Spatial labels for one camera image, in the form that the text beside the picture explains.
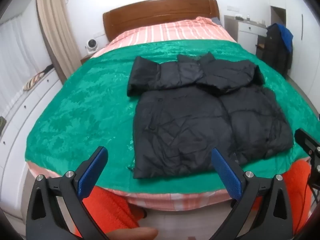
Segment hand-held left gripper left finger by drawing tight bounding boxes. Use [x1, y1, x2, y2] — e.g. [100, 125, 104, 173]
[25, 146, 109, 240]

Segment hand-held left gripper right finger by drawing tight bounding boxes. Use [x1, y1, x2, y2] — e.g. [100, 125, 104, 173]
[211, 148, 294, 240]

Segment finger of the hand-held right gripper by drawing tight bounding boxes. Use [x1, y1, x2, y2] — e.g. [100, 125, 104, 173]
[294, 128, 320, 153]

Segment black puffer jacket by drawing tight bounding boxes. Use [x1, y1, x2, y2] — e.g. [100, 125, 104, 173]
[127, 52, 293, 179]

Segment person's left hand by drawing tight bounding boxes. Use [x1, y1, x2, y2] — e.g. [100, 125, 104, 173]
[104, 227, 159, 240]

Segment person's orange pants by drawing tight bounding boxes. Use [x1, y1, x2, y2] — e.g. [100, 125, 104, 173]
[75, 160, 317, 239]

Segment green velvet blanket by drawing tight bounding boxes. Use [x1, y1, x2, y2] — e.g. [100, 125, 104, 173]
[25, 40, 320, 197]

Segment white low cabinet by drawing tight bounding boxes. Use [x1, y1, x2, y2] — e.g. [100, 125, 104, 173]
[0, 65, 63, 205]

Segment dark jacket on chair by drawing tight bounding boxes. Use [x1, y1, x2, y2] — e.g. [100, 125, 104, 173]
[256, 24, 293, 77]

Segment white wardrobe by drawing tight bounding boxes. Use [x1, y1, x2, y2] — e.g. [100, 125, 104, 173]
[265, 0, 320, 80]

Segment blue garment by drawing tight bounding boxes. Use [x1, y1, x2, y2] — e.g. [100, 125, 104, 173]
[271, 23, 293, 53]

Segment striped cushion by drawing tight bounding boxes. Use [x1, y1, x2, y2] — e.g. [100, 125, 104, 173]
[23, 72, 47, 92]

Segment wooden nightstand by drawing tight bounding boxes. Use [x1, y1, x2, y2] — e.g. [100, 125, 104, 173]
[80, 52, 97, 65]

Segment white desk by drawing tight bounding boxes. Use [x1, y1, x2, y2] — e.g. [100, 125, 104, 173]
[224, 15, 269, 55]

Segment white desk fan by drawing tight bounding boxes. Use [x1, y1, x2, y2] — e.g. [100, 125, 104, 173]
[84, 39, 98, 55]

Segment white sheer curtain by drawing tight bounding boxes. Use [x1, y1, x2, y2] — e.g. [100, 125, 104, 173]
[0, 15, 54, 120]

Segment beige curtain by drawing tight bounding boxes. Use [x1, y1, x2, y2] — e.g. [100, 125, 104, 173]
[35, 0, 82, 84]

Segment pink striped bed sheet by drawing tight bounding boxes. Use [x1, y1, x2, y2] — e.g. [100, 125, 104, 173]
[26, 17, 310, 211]

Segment wooden headboard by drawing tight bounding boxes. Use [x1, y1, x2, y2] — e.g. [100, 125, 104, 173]
[102, 0, 220, 42]

